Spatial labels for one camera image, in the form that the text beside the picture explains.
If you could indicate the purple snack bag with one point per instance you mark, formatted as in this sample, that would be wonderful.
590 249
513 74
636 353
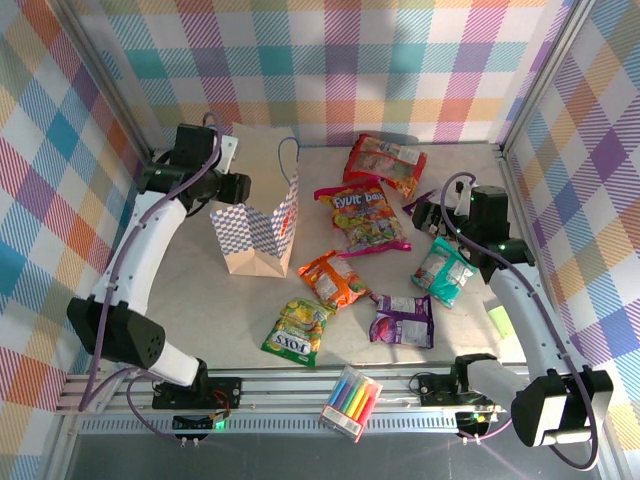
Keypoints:
405 322
411 205

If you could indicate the teal snack bag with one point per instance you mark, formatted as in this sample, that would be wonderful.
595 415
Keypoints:
442 272

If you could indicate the black left controller box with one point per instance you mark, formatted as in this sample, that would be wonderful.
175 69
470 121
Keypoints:
192 423

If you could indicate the pink-edged fruit balls candy bag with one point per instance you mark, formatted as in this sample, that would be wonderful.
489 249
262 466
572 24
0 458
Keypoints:
360 220

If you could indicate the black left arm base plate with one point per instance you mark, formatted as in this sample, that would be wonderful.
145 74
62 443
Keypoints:
225 390

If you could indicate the green Fox's candy bag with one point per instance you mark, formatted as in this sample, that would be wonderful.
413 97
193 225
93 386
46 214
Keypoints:
297 332

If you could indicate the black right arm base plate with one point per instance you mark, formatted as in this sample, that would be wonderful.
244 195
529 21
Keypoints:
435 390

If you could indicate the blue checkered paper bag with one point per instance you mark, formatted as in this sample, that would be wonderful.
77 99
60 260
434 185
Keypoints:
255 235

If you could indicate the aluminium left frame post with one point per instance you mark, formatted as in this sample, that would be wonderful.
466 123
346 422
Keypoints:
107 75

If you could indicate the red snack bag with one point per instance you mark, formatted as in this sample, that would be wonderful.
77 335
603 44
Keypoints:
385 165

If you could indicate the aluminium side table rail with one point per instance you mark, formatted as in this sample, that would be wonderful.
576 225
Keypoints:
524 200

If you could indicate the pack of coloured markers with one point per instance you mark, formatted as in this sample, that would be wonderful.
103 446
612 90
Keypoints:
352 400

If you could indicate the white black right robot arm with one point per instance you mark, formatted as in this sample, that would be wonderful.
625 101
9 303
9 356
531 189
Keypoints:
520 295

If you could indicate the black controller box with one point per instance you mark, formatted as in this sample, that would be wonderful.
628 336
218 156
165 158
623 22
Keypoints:
192 423
472 425

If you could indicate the black right controller box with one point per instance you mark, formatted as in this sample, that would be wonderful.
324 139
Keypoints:
472 425

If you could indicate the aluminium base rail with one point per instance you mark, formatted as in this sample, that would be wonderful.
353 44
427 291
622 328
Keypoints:
290 390

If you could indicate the orange snack bag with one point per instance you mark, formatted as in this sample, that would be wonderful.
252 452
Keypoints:
332 280

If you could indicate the aluminium right frame post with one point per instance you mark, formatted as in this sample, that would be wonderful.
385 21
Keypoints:
545 75

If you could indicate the green sticky note pad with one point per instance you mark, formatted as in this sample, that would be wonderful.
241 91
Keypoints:
500 320

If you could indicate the aluminium frame post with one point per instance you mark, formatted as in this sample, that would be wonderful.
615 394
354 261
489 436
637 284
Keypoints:
107 75
545 75

